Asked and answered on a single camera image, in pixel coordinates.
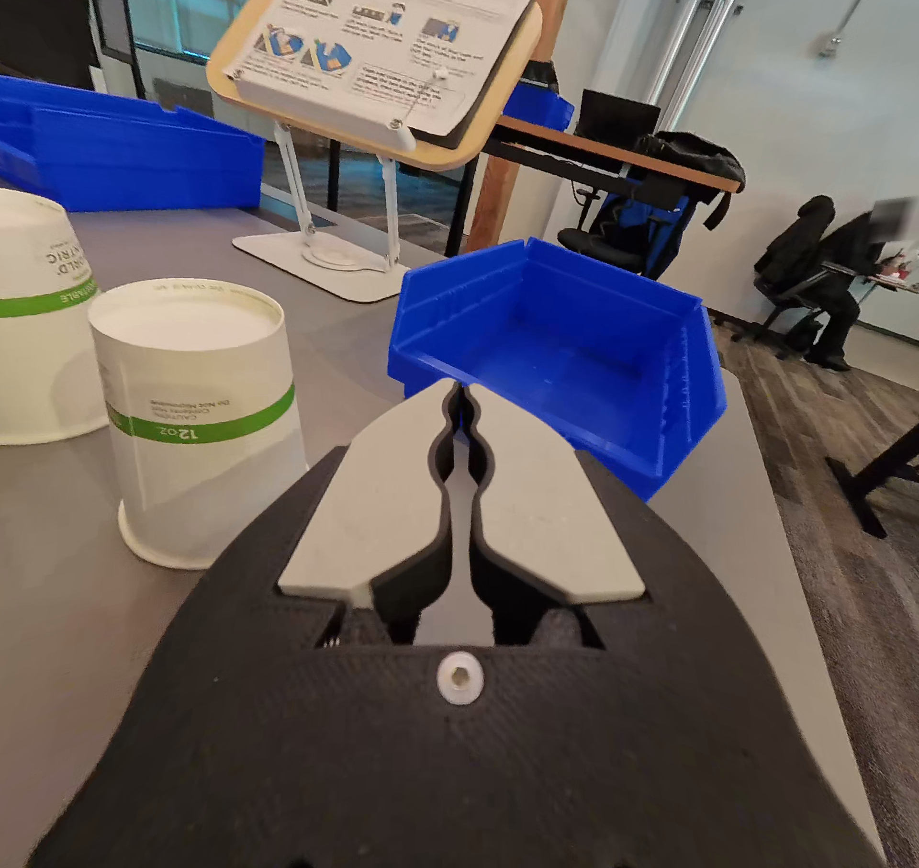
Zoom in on wide blue plastic bin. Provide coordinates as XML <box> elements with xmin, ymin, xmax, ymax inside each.
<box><xmin>386</xmin><ymin>236</ymin><xmax>728</xmax><ymax>504</ymax></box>

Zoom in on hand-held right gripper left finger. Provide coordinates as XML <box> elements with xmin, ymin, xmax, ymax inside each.
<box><xmin>276</xmin><ymin>377</ymin><xmax>462</xmax><ymax>646</ymax></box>

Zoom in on black laptop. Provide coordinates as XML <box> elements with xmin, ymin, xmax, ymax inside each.
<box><xmin>574</xmin><ymin>89</ymin><xmax>663</xmax><ymax>165</ymax></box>

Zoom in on office chair with blue cloth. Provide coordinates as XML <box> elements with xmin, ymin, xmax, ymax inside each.
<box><xmin>559</xmin><ymin>189</ymin><xmax>701</xmax><ymax>282</ymax></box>

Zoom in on metal ceiling pipes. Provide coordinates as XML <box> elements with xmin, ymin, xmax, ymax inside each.
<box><xmin>646</xmin><ymin>0</ymin><xmax>762</xmax><ymax>118</ymax></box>

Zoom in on blue cloth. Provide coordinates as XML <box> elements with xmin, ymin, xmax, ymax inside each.
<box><xmin>599</xmin><ymin>189</ymin><xmax>701</xmax><ymax>251</ymax></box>

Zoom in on white paper cup green band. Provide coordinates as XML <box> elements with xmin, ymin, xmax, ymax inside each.
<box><xmin>88</xmin><ymin>278</ymin><xmax>311</xmax><ymax>572</ymax></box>
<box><xmin>0</xmin><ymin>188</ymin><xmax>113</xmax><ymax>447</ymax></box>

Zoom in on black office chair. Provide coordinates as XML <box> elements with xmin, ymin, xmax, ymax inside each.
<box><xmin>0</xmin><ymin>0</ymin><xmax>101</xmax><ymax>97</ymax></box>

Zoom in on long blue plastic bin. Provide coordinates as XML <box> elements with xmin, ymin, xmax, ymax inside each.
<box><xmin>0</xmin><ymin>74</ymin><xmax>268</xmax><ymax>214</ymax></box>

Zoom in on blue storage bin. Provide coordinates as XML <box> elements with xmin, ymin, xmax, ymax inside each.
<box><xmin>503</xmin><ymin>81</ymin><xmax>577</xmax><ymax>131</ymax></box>

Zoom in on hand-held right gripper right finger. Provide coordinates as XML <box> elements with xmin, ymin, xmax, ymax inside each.
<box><xmin>461</xmin><ymin>383</ymin><xmax>646</xmax><ymax>646</ymax></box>

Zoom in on grey desk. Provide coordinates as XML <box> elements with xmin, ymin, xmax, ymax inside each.
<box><xmin>0</xmin><ymin>203</ymin><xmax>887</xmax><ymax>868</ymax></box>

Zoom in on white wooden document stand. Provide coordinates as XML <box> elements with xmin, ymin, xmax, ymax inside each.
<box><xmin>206</xmin><ymin>0</ymin><xmax>583</xmax><ymax>304</ymax></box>

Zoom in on chair with black jacket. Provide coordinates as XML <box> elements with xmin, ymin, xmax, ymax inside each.
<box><xmin>732</xmin><ymin>195</ymin><xmax>841</xmax><ymax>359</ymax></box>

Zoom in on black backpack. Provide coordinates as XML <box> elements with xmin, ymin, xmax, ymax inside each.
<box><xmin>635</xmin><ymin>130</ymin><xmax>748</xmax><ymax>231</ymax></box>

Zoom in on black table leg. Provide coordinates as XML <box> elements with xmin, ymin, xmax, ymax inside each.
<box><xmin>826</xmin><ymin>439</ymin><xmax>919</xmax><ymax>540</ymax></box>

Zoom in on wooden table black frame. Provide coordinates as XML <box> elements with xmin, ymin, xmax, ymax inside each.
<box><xmin>495</xmin><ymin>115</ymin><xmax>744</xmax><ymax>194</ymax></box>

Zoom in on grey partition panel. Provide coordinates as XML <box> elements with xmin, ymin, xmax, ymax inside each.
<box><xmin>86</xmin><ymin>0</ymin><xmax>148</xmax><ymax>101</ymax></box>

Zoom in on printed instruction sheet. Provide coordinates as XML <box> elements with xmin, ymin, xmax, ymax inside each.
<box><xmin>224</xmin><ymin>0</ymin><xmax>580</xmax><ymax>151</ymax></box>

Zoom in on wooden post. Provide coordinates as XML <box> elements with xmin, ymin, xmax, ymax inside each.
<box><xmin>465</xmin><ymin>0</ymin><xmax>583</xmax><ymax>257</ymax></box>

